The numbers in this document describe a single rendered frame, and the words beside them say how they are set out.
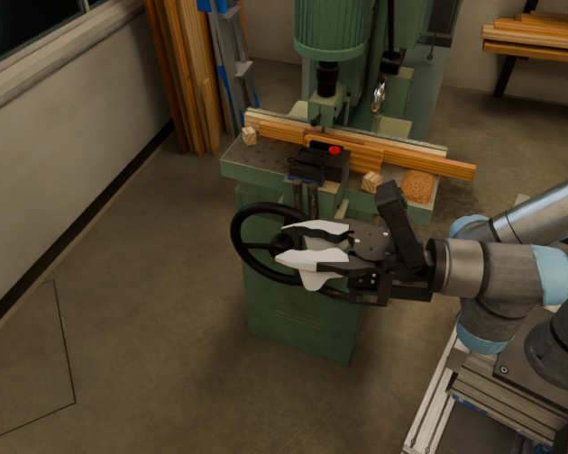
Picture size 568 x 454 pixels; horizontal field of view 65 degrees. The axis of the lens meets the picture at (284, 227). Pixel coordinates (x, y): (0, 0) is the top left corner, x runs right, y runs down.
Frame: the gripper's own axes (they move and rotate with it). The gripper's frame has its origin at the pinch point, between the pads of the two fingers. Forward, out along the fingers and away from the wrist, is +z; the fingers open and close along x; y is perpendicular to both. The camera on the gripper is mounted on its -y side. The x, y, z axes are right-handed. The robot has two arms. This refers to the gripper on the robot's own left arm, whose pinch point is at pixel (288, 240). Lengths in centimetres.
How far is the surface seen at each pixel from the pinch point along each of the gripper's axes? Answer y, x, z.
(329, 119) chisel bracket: 12, 67, -4
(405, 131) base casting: 30, 103, -30
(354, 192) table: 27, 55, -12
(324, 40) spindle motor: -10, 61, -1
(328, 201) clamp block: 24, 47, -5
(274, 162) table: 25, 65, 11
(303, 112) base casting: 29, 111, 7
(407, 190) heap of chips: 25, 55, -25
